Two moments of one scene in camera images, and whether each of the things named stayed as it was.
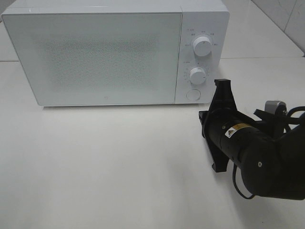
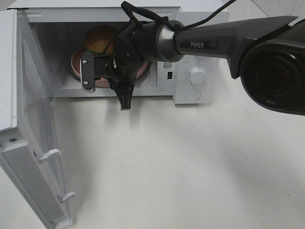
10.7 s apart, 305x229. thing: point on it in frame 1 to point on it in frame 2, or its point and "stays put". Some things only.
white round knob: x=198 y=75 stays put
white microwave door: x=98 y=58 to x=27 y=136
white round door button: x=193 y=94 stays put
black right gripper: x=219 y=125 to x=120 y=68
